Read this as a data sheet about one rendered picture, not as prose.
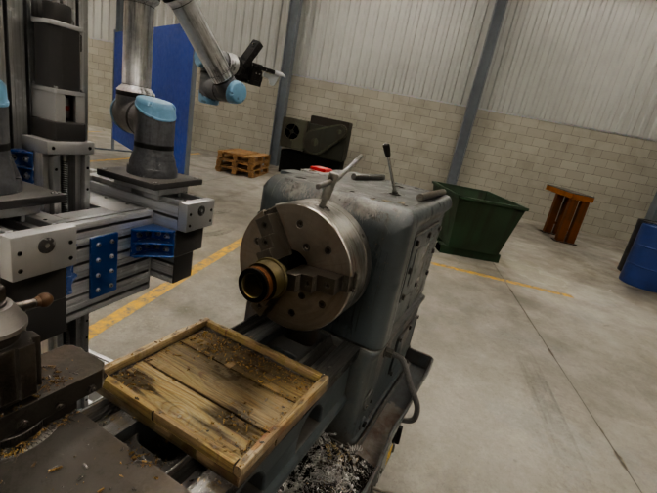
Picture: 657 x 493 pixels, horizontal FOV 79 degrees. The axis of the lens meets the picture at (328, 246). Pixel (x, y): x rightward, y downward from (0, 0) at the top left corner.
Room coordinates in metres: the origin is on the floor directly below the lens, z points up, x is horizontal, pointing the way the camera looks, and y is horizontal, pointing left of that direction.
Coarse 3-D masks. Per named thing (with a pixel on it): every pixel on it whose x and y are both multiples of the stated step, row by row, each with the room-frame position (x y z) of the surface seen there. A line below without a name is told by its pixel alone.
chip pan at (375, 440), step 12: (420, 372) 1.41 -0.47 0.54; (396, 396) 1.22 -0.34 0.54; (408, 396) 1.24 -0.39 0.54; (384, 408) 1.15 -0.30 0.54; (396, 408) 1.16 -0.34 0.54; (384, 420) 1.09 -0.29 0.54; (396, 420) 1.10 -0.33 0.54; (372, 432) 1.02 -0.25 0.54; (384, 432) 1.03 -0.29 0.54; (372, 444) 0.97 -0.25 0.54; (384, 444) 0.98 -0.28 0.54; (372, 456) 0.93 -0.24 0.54
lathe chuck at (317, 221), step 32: (256, 224) 0.93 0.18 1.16; (288, 224) 0.89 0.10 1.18; (320, 224) 0.86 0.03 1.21; (352, 224) 0.92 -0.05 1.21; (256, 256) 0.93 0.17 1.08; (288, 256) 0.96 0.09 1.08; (320, 256) 0.86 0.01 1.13; (352, 256) 0.84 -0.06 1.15; (288, 320) 0.88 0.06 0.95; (320, 320) 0.84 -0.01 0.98
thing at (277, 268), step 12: (252, 264) 0.78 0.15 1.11; (264, 264) 0.77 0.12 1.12; (276, 264) 0.79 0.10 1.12; (240, 276) 0.76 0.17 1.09; (252, 276) 0.80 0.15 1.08; (264, 276) 0.74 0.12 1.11; (276, 276) 0.76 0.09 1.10; (240, 288) 0.76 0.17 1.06; (252, 288) 0.79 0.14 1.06; (264, 288) 0.73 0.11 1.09; (276, 288) 0.75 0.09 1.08; (252, 300) 0.74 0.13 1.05; (264, 300) 0.76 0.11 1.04
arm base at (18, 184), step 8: (8, 144) 0.81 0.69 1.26; (0, 152) 0.78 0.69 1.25; (8, 152) 0.80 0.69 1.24; (0, 160) 0.78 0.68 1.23; (8, 160) 0.80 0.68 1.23; (0, 168) 0.77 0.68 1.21; (8, 168) 0.79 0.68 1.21; (16, 168) 0.83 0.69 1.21; (0, 176) 0.77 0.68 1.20; (8, 176) 0.78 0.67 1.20; (16, 176) 0.82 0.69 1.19; (0, 184) 0.76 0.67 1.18; (8, 184) 0.78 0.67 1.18; (16, 184) 0.80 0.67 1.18; (0, 192) 0.76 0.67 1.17; (8, 192) 0.78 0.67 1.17; (16, 192) 0.80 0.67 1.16
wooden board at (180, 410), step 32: (160, 352) 0.74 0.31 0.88; (192, 352) 0.76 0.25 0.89; (256, 352) 0.81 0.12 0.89; (160, 384) 0.64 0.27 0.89; (192, 384) 0.66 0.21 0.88; (224, 384) 0.68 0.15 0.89; (256, 384) 0.70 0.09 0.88; (288, 384) 0.72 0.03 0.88; (320, 384) 0.71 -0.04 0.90; (160, 416) 0.54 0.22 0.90; (192, 416) 0.58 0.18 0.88; (224, 416) 0.59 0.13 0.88; (256, 416) 0.61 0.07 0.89; (288, 416) 0.60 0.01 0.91; (192, 448) 0.51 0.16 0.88; (224, 448) 0.52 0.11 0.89; (256, 448) 0.51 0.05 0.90
